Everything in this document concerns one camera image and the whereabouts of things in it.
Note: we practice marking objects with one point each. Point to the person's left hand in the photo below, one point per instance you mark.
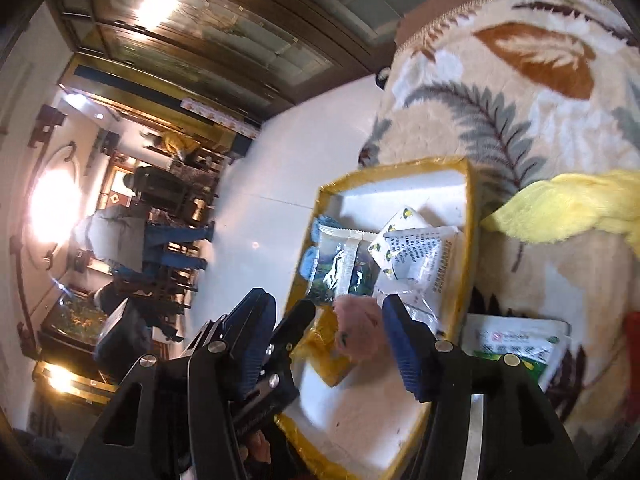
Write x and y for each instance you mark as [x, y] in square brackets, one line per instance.
[257, 447]

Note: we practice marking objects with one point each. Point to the person in yellow jacket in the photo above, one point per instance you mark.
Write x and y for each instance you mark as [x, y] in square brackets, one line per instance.
[179, 145]

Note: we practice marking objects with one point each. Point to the stacked white red cartons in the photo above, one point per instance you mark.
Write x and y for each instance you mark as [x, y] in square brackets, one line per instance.
[221, 118]

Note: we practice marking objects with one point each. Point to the leaf-patterned fleece blanket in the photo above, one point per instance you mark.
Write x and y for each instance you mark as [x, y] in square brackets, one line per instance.
[528, 90]

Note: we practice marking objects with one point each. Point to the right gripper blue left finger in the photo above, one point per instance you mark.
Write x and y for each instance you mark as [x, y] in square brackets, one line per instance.
[247, 331]

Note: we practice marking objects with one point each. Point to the yellow fuzzy cloth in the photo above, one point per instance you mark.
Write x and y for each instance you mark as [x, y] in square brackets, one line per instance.
[555, 210]

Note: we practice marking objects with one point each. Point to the person in dark coat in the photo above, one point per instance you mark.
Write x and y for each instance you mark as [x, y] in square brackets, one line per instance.
[183, 193]

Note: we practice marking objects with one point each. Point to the dark green clear packet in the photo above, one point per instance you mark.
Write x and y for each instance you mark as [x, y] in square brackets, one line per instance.
[342, 265]

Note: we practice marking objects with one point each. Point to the green white snack packet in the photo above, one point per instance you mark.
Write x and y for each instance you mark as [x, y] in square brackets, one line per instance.
[539, 342]

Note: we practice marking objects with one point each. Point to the wooden glass-panel doors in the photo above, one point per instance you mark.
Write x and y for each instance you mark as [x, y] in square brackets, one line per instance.
[257, 57]

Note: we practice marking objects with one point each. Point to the person in grey coat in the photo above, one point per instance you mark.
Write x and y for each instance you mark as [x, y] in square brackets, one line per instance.
[124, 236]

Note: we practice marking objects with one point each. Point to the pink fuzzy soft toy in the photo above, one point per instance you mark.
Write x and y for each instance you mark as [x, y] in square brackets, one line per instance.
[360, 331]

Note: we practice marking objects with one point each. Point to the blue towel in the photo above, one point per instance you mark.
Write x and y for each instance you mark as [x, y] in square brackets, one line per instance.
[306, 265]

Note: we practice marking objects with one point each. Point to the white printed packet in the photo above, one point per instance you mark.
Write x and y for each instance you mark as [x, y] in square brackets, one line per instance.
[415, 261]

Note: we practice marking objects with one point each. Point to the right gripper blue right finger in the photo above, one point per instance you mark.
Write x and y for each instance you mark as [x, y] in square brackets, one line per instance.
[413, 347]

